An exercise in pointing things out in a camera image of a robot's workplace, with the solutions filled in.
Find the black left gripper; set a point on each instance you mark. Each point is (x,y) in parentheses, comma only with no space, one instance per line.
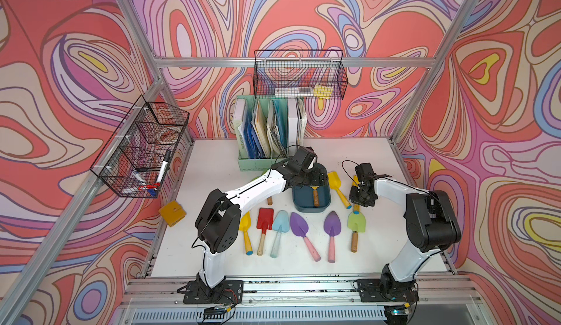
(318,176)

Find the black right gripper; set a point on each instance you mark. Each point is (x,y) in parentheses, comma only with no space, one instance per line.
(353,197)

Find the dark teal storage box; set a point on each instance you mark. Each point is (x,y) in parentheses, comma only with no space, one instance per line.
(302,196)

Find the yellow square shovel yellow handle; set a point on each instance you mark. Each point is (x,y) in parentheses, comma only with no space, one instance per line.
(335,184)

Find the yellow shovel wooden handle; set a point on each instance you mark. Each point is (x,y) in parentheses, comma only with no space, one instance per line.
(315,196)

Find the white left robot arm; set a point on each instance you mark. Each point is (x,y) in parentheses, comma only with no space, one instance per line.
(219,219)

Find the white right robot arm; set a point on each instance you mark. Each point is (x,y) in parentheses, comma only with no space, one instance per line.
(431,224)

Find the light blue shovel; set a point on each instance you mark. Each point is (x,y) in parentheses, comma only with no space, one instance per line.
(281,225)

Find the mint green file organizer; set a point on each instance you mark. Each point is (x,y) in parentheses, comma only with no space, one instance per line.
(267,130)

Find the yellow sponge in basket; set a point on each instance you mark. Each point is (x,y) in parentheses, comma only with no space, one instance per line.
(322,91)

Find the black marker pen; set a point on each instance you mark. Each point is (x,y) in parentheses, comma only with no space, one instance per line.
(163,167)

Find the yellow sticky note block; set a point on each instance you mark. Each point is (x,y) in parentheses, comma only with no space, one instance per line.
(172,213)

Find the green shovel yellow handle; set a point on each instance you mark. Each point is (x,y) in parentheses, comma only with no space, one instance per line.
(263,178)

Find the purple shovel pink handle right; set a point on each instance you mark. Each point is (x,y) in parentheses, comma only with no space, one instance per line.
(332,226)

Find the purple shovel pink handle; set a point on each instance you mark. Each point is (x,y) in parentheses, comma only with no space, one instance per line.
(332,226)
(300,228)

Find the light green shovel wooden handle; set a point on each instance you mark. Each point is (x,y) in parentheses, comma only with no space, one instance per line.
(357,223)

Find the red shovel wooden handle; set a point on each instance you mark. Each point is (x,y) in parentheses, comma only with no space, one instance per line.
(264,224)

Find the purple shovel pink handle left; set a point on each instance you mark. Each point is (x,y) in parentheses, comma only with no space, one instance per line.
(300,228)

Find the yellow shovel blue tipped handle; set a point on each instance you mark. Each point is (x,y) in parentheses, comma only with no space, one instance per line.
(245,225)

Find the black wire basket back wall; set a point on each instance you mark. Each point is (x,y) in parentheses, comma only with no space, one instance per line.
(293,73)

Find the black wire basket wall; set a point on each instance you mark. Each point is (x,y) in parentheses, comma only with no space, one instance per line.
(293,73)
(138,146)

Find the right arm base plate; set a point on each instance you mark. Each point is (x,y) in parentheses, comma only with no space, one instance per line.
(382,290)

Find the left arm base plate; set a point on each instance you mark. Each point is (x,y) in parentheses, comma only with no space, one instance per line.
(228,292)

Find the black wire basket left wall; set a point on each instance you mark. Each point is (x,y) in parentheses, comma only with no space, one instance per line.
(138,146)

